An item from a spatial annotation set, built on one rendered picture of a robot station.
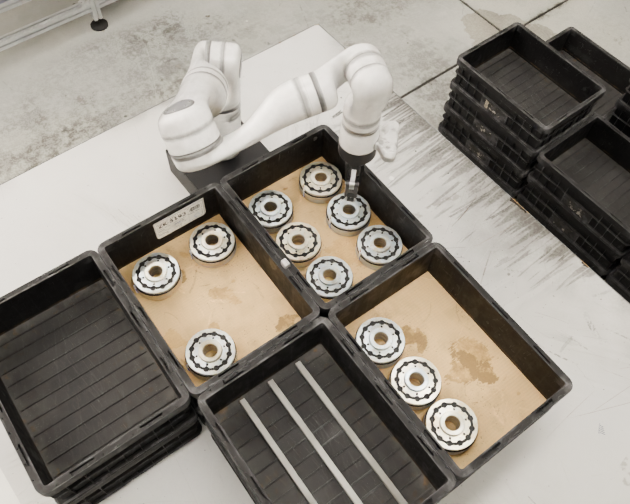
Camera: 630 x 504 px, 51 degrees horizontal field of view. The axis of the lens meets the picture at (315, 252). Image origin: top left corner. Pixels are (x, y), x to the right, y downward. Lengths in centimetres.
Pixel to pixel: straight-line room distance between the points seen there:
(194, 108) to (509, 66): 157
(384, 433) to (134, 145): 104
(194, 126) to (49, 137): 189
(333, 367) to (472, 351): 29
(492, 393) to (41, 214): 118
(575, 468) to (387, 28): 229
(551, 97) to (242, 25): 152
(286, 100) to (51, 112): 203
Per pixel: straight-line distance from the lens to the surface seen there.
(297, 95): 111
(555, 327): 167
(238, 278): 146
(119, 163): 186
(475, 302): 142
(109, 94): 304
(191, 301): 145
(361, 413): 135
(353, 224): 150
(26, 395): 145
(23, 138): 298
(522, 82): 244
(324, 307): 131
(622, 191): 240
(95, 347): 145
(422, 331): 143
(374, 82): 110
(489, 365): 143
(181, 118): 109
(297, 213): 155
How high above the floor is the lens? 211
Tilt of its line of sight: 59 degrees down
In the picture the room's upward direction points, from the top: 3 degrees clockwise
